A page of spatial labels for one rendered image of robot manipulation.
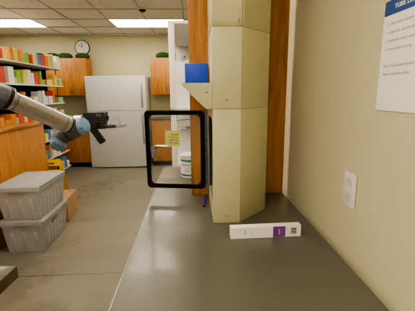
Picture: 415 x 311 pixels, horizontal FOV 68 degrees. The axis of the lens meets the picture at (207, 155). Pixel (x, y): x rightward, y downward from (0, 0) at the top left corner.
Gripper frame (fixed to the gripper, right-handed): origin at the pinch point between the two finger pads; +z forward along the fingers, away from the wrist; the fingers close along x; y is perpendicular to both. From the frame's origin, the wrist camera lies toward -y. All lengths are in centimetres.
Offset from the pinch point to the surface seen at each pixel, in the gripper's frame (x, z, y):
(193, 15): -2, 36, 52
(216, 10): -39, 44, 46
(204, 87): -39, 39, 18
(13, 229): 114, -132, -106
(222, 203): -39, 46, -28
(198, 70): -18.4, 37.9, 25.9
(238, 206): -39, 53, -30
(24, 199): 115, -119, -77
